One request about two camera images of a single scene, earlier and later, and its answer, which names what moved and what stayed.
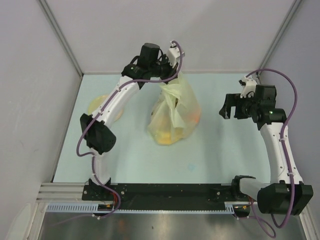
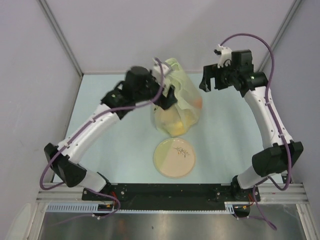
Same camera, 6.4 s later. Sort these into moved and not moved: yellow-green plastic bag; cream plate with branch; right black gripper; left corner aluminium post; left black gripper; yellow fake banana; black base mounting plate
Moved: left black gripper; cream plate with branch; yellow-green plastic bag; right black gripper; yellow fake banana
Not moved: left corner aluminium post; black base mounting plate
